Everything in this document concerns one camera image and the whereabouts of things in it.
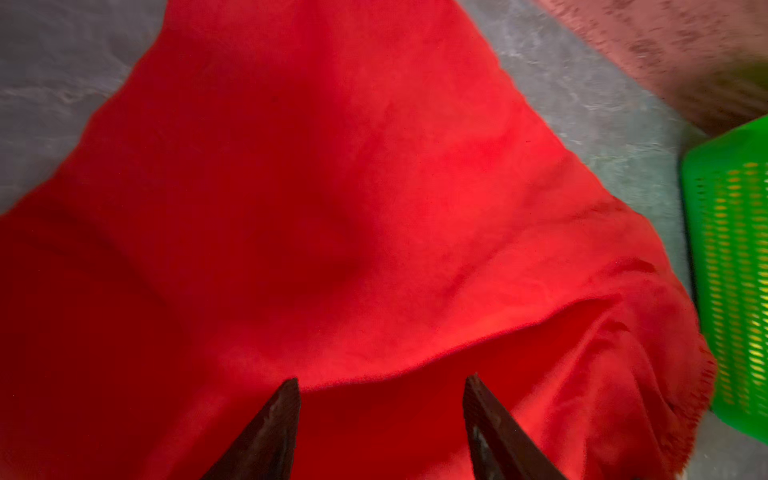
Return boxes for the green plastic basket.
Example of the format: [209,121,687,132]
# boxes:
[681,117,767,442]

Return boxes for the red shorts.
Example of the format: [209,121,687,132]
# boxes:
[1,1,715,479]

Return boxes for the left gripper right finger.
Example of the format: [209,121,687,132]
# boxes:
[462,375,565,480]

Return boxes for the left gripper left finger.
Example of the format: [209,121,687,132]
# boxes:
[201,378,301,480]

